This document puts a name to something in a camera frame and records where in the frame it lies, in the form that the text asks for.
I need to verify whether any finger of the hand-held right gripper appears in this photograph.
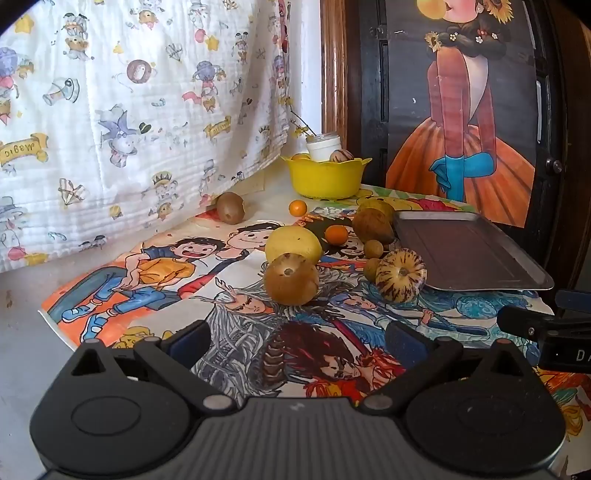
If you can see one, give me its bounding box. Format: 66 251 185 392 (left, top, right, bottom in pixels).
555 289 591 309
496 305 555 344

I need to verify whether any yellow-brown pear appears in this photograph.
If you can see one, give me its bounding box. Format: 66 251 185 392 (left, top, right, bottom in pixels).
358 198 395 217

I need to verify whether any round brown spotted fruit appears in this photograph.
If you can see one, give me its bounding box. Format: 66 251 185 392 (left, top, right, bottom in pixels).
263 253 319 306

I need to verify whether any yellow plastic bowl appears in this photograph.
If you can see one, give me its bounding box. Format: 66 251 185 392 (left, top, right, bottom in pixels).
281 154 373 200

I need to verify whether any yellow flower twig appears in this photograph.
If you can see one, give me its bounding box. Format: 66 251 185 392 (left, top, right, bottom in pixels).
284 95 319 139

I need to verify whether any yellow bear drawing sheet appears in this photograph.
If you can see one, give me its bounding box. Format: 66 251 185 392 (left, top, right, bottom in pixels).
318 184 469 217

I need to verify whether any brown kiwi with sticker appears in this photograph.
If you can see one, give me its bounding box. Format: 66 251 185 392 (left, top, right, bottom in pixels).
216 192 246 225

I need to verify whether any yellow lemon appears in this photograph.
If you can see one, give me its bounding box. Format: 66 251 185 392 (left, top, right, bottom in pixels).
264 226 323 265

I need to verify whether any white jar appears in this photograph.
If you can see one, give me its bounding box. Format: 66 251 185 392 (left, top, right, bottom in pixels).
305 132 342 162

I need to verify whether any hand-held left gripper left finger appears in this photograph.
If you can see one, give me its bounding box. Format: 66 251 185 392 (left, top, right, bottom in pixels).
60 320 238 411

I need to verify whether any black door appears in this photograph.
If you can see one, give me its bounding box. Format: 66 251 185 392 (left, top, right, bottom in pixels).
346 0 566 278

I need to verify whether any large striped melon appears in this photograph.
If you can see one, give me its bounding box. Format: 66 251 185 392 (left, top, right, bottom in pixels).
375 248 428 304

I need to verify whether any colourful cartoon drawing mat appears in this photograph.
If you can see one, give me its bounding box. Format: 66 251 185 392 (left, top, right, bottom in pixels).
39 203 591 480

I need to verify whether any metal tray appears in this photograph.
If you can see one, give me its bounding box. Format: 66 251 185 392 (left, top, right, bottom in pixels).
393 210 555 292

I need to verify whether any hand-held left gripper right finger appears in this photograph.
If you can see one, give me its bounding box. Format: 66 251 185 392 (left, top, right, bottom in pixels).
358 320 533 411

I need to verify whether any white cartoon printed blanket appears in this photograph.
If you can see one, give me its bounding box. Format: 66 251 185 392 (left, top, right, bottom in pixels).
0 0 303 273

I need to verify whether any brown wooden door frame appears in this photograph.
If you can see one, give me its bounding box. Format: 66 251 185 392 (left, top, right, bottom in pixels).
320 0 591 296

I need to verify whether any wall poster orange dress figure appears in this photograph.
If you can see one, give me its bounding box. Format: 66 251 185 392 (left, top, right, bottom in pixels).
385 0 539 229

